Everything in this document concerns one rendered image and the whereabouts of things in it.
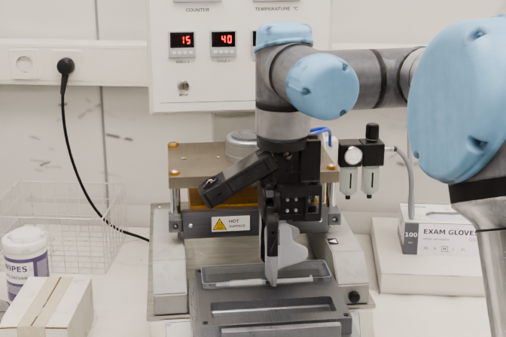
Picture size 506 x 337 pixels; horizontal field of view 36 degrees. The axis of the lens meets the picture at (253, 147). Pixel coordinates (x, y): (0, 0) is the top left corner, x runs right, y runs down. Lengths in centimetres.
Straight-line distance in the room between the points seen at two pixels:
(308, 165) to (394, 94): 18
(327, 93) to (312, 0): 50
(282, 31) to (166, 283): 42
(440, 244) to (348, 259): 52
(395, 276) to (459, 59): 110
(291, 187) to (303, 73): 21
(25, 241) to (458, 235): 88
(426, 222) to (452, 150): 115
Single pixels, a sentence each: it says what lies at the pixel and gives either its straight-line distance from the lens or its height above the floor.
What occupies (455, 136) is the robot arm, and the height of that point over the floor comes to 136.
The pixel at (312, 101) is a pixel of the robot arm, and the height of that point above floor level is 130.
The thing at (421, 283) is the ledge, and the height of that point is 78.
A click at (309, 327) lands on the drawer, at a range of 99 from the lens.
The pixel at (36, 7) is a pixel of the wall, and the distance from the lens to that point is 189.
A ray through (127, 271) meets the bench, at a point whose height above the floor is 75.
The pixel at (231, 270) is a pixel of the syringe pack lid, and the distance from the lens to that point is 114.
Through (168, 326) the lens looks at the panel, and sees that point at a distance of 118.
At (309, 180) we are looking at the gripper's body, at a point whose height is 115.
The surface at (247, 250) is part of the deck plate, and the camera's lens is 138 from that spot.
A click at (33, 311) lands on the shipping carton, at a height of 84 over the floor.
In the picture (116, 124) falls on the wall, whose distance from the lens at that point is 189.
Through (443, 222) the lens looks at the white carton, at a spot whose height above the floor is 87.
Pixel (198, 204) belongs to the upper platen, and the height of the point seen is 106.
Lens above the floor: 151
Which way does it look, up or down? 18 degrees down
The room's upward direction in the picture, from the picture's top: straight up
